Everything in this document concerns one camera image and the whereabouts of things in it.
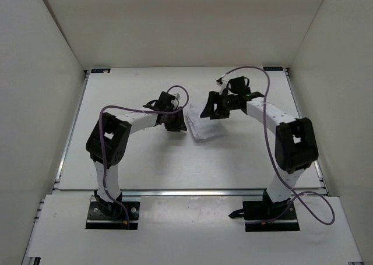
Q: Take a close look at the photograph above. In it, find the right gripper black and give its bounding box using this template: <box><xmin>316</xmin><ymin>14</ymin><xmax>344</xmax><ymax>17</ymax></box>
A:
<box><xmin>201</xmin><ymin>91</ymin><xmax>238</xmax><ymax>120</ymax></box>

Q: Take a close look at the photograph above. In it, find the white skirt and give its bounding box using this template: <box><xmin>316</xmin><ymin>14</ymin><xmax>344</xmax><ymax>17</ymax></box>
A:
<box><xmin>185</xmin><ymin>103</ymin><xmax>228</xmax><ymax>142</ymax></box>

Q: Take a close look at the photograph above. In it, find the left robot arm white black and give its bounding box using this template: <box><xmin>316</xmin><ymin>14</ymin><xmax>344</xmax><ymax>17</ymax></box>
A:
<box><xmin>86</xmin><ymin>91</ymin><xmax>187</xmax><ymax>217</ymax></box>

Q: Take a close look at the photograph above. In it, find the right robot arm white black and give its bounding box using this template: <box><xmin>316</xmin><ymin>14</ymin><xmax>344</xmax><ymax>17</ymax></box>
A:
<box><xmin>200</xmin><ymin>76</ymin><xmax>319</xmax><ymax>219</ymax></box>

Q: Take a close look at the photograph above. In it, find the right blue label sticker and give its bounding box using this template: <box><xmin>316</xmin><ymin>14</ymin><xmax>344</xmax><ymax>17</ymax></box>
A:
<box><xmin>263</xmin><ymin>66</ymin><xmax>283</xmax><ymax>72</ymax></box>

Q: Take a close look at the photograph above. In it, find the blue label sticker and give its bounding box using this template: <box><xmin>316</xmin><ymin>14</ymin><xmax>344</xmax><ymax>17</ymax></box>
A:
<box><xmin>263</xmin><ymin>66</ymin><xmax>283</xmax><ymax>72</ymax></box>
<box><xmin>90</xmin><ymin>68</ymin><xmax>111</xmax><ymax>73</ymax></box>

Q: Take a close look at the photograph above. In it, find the left blue label sticker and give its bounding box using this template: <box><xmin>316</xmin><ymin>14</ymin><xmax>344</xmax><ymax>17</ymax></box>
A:
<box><xmin>90</xmin><ymin>68</ymin><xmax>111</xmax><ymax>73</ymax></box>

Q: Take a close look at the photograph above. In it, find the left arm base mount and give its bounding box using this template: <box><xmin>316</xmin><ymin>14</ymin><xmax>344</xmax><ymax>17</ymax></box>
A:
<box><xmin>85</xmin><ymin>196</ymin><xmax>140</xmax><ymax>230</ymax></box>

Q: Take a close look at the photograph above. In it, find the aluminium frame right edge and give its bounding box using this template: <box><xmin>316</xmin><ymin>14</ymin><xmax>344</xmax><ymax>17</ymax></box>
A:
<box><xmin>289</xmin><ymin>68</ymin><xmax>372</xmax><ymax>264</ymax></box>

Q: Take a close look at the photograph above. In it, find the aluminium frame edge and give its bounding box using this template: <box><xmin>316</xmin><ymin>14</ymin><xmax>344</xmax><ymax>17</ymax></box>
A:
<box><xmin>21</xmin><ymin>70</ymin><xmax>90</xmax><ymax>265</ymax></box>
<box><xmin>289</xmin><ymin>68</ymin><xmax>372</xmax><ymax>264</ymax></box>

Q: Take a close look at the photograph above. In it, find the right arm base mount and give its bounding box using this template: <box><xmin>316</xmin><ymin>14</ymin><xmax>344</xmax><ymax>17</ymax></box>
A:
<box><xmin>228</xmin><ymin>190</ymin><xmax>300</xmax><ymax>232</ymax></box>

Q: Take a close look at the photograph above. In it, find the aluminium rail front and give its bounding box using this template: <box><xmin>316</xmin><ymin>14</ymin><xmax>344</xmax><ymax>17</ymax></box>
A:
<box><xmin>52</xmin><ymin>188</ymin><xmax>269</xmax><ymax>197</ymax></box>

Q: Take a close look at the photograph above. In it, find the aluminium frame left edge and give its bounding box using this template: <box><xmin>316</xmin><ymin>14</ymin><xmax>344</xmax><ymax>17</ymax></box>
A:
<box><xmin>21</xmin><ymin>70</ymin><xmax>90</xmax><ymax>265</ymax></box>

